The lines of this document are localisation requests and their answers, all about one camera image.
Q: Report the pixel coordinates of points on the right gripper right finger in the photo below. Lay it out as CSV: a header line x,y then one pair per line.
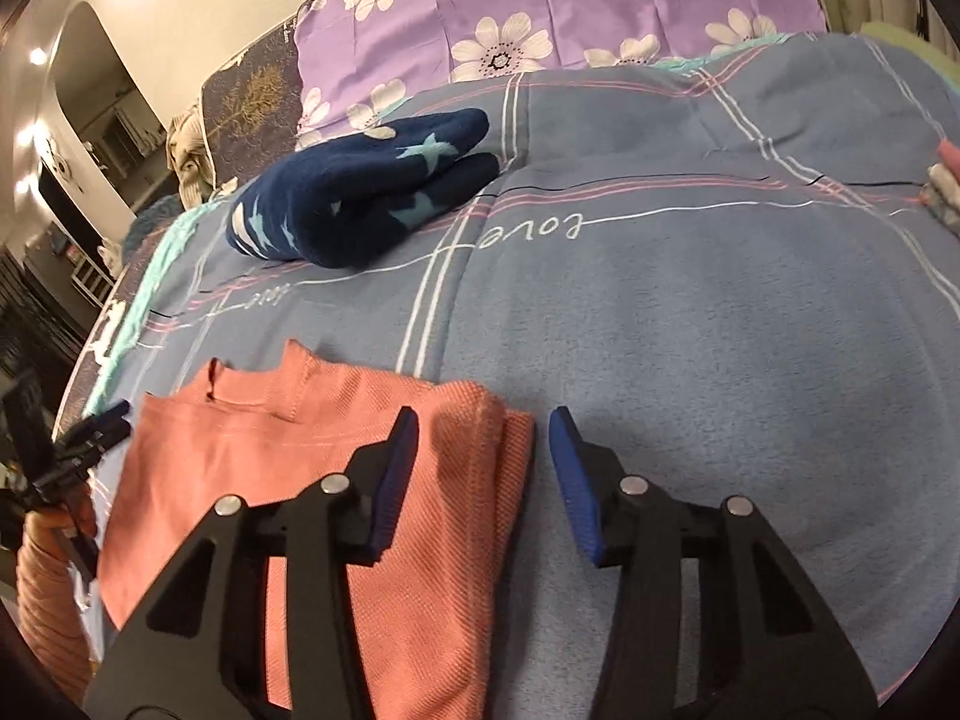
x,y
715,617

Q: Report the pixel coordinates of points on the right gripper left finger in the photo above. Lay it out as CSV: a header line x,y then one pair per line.
x,y
195,645

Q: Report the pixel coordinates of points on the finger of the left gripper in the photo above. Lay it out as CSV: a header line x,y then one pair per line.
x,y
112,422
71,466

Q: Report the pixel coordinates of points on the left forearm pink sleeve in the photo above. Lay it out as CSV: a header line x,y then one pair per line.
x,y
50,621

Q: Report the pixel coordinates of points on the folded pink clothes stack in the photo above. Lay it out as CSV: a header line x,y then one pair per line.
x,y
941,194

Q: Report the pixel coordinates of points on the person's left hand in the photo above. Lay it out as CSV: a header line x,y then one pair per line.
x,y
76,514

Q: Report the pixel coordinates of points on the teal fuzzy blanket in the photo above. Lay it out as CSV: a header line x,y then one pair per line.
x,y
170,247

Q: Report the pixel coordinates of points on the beige knit throw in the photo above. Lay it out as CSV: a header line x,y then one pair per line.
x,y
187,156

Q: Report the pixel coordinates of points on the navy star pattern garment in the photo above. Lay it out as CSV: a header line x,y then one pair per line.
x,y
345,202

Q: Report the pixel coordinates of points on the dark floral pillow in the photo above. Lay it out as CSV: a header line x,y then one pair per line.
x,y
251,107

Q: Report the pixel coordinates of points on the blue plaid bed blanket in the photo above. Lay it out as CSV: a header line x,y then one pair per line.
x,y
721,269

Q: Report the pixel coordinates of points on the purple floral pillow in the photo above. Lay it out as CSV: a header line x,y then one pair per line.
x,y
358,59

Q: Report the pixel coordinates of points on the green pillow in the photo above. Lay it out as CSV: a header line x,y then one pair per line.
x,y
899,37

